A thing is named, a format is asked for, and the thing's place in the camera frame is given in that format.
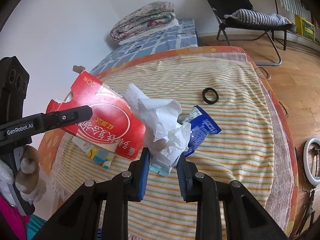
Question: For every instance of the folded floral quilt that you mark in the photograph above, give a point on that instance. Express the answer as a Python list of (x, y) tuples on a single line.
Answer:
[(149, 19)]

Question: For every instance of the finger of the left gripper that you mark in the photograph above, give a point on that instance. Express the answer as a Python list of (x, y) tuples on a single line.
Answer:
[(41, 123)]

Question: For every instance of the left gloved hand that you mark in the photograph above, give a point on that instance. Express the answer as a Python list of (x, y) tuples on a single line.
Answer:
[(27, 180)]

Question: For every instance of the striped cushion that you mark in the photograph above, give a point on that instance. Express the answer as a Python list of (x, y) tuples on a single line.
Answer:
[(255, 18)]

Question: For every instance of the yellow green crate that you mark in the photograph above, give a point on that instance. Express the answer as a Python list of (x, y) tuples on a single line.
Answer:
[(304, 28)]

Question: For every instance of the red cardboard box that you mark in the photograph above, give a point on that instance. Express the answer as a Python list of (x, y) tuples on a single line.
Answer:
[(112, 126)]

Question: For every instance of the striped yellow towel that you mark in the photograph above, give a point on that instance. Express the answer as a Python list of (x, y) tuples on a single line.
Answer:
[(231, 94)]

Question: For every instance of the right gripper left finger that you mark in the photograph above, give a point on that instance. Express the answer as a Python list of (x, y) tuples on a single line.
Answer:
[(139, 169)]

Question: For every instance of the colourful small packet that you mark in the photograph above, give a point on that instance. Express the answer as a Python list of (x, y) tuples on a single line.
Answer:
[(99, 156)]

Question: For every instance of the blue snack wrapper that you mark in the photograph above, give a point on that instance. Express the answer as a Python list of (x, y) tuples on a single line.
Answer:
[(201, 126)]

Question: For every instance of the blue checked bedsheet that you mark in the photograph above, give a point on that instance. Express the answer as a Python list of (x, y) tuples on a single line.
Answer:
[(183, 36)]

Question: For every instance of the white tissue paper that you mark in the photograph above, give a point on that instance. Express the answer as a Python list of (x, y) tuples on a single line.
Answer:
[(165, 138)]

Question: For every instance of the light blue tube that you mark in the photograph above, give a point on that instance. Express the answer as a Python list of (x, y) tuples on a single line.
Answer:
[(159, 170)]

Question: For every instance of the black folding chair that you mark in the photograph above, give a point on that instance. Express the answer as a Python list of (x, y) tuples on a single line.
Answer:
[(222, 7)]

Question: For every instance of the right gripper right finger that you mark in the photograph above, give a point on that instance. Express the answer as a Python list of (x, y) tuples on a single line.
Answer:
[(188, 185)]

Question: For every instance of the white ring light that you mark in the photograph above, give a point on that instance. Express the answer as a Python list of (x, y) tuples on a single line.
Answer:
[(310, 160)]

